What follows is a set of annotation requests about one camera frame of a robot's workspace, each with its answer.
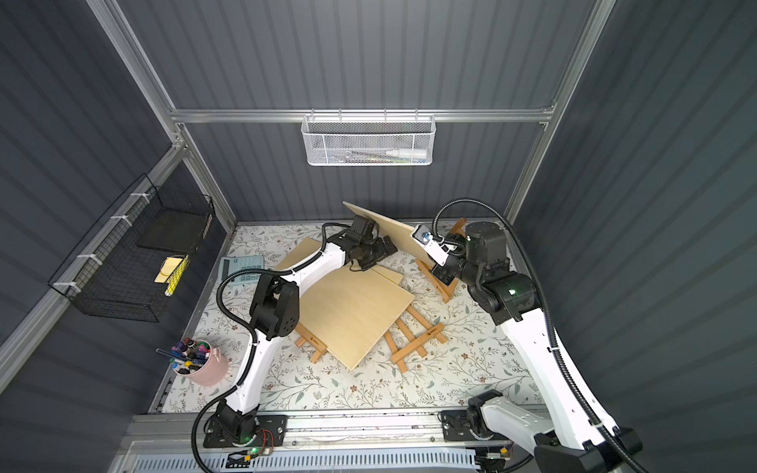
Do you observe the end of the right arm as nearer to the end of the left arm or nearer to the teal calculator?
the end of the left arm

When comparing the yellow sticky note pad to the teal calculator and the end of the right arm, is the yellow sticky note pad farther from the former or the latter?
the end of the right arm

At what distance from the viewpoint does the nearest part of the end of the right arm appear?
21.8 inches
